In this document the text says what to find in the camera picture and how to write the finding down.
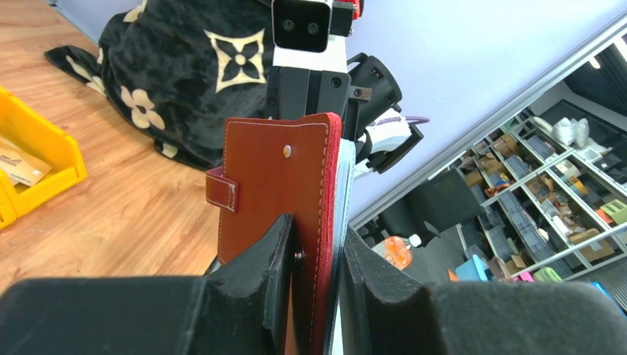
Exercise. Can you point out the metal storage shelving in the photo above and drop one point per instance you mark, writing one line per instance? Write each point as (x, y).
(552, 192)

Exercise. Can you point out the orange drink bottle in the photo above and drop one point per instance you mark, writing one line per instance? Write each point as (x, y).
(398, 251)

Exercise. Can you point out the red leather card holder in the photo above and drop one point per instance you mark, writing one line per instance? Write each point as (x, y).
(272, 167)

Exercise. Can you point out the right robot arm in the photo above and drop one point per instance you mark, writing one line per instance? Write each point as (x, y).
(366, 98)

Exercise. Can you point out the black floral blanket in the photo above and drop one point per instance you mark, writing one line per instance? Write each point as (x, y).
(176, 70)

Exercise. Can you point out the tan cards stack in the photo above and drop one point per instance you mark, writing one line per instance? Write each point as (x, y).
(20, 166)

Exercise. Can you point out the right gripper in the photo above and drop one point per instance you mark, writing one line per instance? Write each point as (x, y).
(293, 93)

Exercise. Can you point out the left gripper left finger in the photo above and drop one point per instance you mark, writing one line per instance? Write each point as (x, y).
(241, 308)

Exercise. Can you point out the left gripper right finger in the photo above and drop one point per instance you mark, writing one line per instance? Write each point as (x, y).
(385, 311)

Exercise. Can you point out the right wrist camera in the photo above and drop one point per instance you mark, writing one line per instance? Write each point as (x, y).
(312, 34)

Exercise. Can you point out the black office chair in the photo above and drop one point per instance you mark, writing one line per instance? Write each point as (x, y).
(431, 208)

